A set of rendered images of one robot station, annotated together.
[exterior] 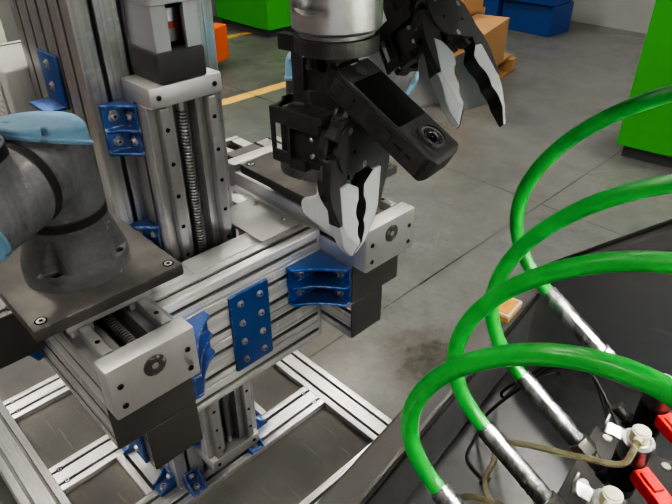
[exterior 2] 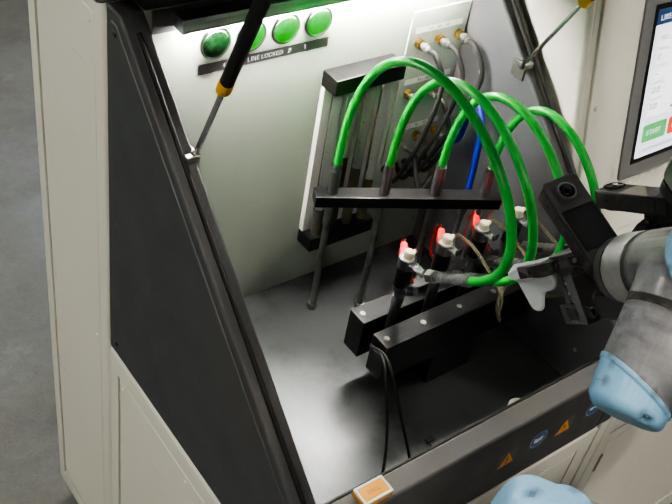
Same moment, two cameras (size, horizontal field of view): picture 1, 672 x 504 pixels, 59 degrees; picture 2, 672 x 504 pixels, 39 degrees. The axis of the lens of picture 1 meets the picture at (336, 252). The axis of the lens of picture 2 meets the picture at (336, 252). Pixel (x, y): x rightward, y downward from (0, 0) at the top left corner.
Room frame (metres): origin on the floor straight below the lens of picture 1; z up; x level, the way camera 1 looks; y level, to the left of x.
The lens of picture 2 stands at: (1.55, -0.26, 2.07)
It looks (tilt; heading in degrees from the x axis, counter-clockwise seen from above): 40 degrees down; 189
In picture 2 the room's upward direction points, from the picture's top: 11 degrees clockwise
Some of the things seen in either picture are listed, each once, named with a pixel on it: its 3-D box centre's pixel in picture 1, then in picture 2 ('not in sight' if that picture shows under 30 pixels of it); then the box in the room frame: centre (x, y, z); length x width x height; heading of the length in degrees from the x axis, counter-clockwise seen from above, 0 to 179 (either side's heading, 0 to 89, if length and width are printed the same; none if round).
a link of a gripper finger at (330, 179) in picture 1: (338, 180); not in sight; (0.48, 0.00, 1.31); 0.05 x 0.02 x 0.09; 141
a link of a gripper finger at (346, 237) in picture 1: (326, 214); not in sight; (0.50, 0.01, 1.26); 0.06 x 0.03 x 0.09; 51
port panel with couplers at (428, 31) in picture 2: not in sight; (429, 89); (0.06, -0.38, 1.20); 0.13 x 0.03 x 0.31; 142
